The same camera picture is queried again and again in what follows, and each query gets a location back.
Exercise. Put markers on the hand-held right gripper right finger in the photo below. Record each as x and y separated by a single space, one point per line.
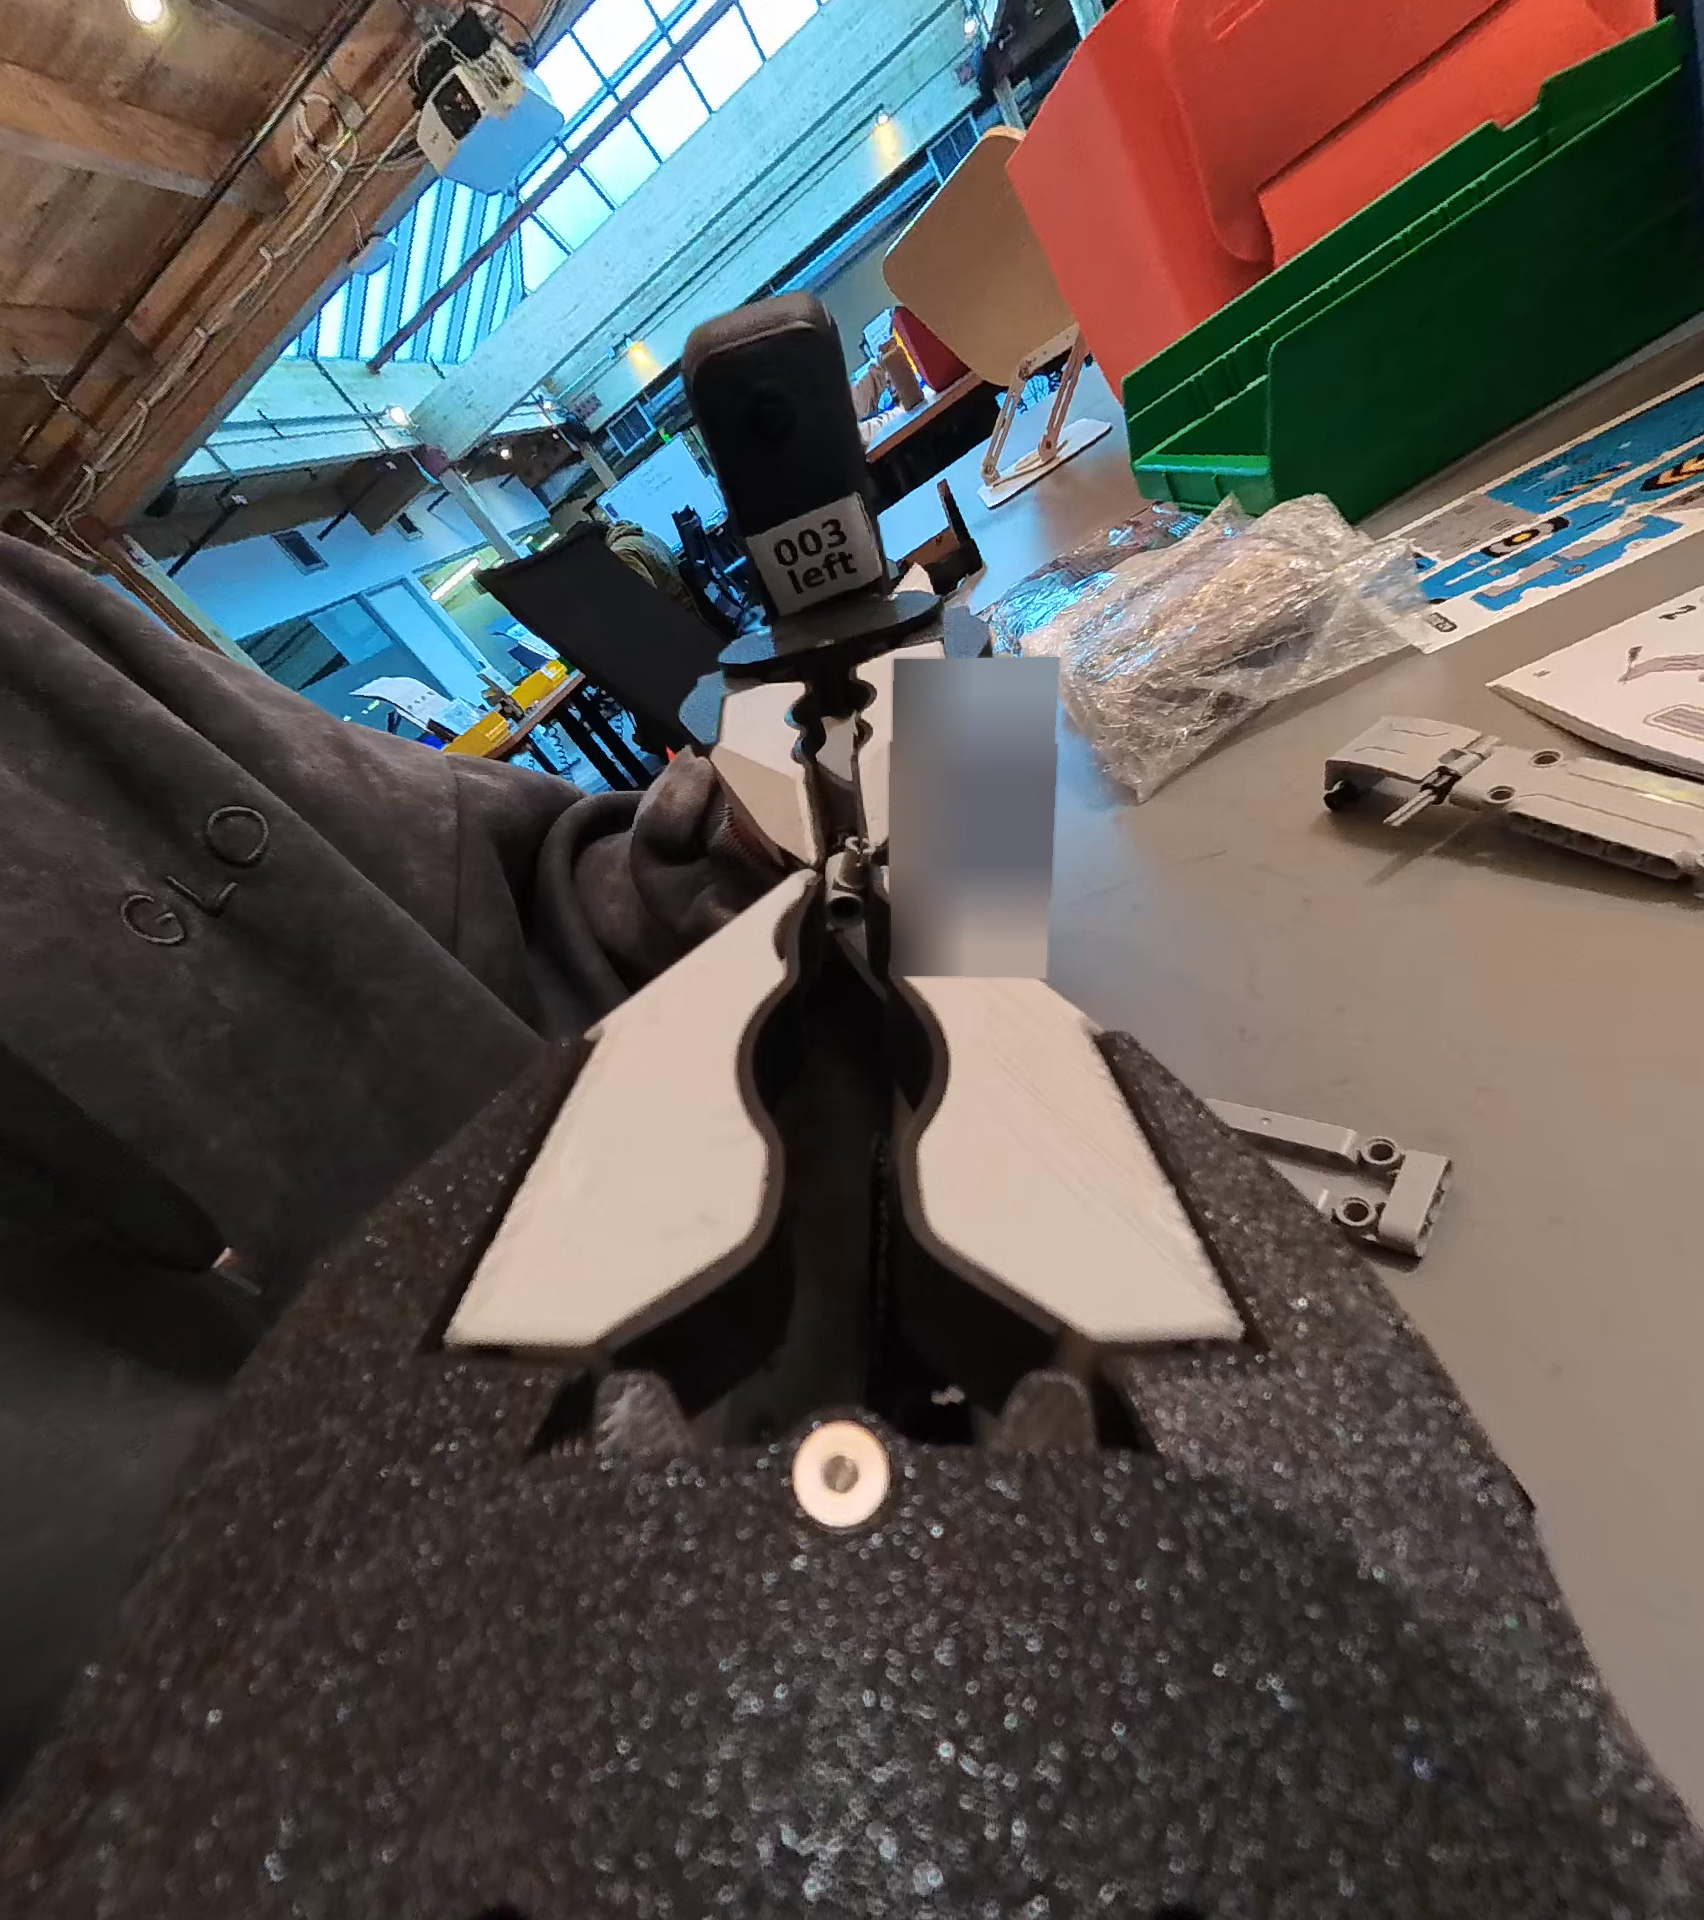
1062 1185

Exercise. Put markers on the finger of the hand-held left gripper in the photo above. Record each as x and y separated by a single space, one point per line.
860 750
754 750

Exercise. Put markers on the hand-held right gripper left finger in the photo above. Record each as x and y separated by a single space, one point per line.
626 1185

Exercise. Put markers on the small grey connector piece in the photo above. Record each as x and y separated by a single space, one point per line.
845 878
1444 780

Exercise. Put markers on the grey panel with holes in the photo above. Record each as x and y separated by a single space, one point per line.
1647 818

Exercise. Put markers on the grey desk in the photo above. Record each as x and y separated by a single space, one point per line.
1543 1051

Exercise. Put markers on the black office chair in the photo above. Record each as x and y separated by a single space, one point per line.
596 630

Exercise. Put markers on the brown cardboard piece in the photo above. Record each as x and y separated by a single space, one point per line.
965 255

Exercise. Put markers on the crumpled clear plastic wrap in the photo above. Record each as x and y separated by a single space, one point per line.
1213 630

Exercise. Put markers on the white ceiling projector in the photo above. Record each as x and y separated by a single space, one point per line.
471 98

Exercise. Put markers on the orange plastic case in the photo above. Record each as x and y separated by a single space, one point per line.
1213 180

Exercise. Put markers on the person's grey sweater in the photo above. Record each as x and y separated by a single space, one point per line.
192 901

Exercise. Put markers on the green plastic bins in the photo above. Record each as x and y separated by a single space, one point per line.
1392 375

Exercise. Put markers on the blue sticker sheet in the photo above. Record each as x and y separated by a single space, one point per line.
1587 524

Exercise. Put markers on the white instruction booklet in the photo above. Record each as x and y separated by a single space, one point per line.
1692 690

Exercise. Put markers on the grey open frame piece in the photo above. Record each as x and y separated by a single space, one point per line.
1376 1185

